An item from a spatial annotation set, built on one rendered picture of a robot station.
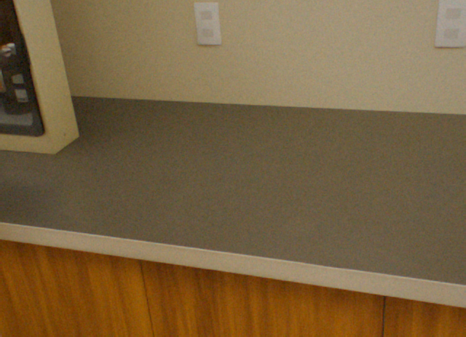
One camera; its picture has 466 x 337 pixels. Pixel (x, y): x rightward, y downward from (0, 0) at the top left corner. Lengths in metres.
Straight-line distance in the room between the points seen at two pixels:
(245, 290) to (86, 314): 0.38
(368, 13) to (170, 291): 0.84
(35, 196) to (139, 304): 0.32
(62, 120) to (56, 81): 0.10
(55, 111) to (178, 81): 0.42
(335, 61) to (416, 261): 0.74
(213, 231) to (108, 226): 0.20
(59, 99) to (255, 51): 0.54
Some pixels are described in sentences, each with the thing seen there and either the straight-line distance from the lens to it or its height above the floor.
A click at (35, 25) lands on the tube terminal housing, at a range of 1.39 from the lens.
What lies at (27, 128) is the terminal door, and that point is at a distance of 1.44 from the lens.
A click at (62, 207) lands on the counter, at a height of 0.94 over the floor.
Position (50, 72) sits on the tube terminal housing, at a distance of 1.43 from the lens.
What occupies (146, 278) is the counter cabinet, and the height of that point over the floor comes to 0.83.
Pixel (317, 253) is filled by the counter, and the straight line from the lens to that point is 0.96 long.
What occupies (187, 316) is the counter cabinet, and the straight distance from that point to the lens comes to 1.14.
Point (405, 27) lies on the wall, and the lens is 1.51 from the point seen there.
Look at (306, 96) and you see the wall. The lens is 1.59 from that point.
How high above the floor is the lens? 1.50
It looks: 27 degrees down
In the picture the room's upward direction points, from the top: 5 degrees counter-clockwise
